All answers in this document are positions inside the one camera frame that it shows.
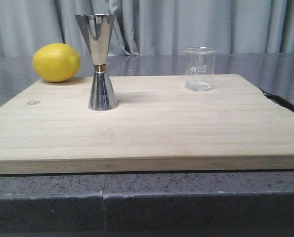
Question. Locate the steel double jigger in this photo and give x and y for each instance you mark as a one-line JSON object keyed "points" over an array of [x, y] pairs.
{"points": [[96, 30]]}

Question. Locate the grey curtain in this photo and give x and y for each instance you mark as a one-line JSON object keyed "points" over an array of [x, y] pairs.
{"points": [[151, 27]]}

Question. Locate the light wooden cutting board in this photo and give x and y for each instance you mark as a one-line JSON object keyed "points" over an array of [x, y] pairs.
{"points": [[159, 125]]}

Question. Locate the yellow lemon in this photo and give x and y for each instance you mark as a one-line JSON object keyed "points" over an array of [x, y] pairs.
{"points": [[56, 62]]}

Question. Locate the clear glass measuring beaker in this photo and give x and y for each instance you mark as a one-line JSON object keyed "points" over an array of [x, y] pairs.
{"points": [[200, 61]]}

